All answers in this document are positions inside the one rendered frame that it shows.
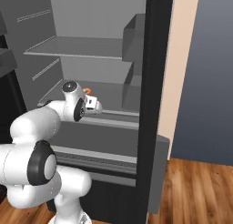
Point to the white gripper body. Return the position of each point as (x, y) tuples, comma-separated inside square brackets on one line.
[(97, 107)]

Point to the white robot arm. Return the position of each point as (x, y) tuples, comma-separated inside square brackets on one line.
[(33, 129)]

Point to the grey fridge shelf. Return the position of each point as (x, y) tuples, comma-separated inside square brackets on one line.
[(112, 97), (79, 48)]

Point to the grey ribbed fridge drawer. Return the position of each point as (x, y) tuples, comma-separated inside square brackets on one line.
[(100, 162)]

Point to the black fridge door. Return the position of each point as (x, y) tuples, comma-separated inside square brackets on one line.
[(153, 82)]

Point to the grey fridge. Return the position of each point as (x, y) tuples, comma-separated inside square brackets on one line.
[(91, 12)]

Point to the small orange object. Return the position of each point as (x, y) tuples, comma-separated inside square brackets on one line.
[(87, 90)]

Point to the large grey door bin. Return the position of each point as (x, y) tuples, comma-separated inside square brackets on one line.
[(159, 173)]

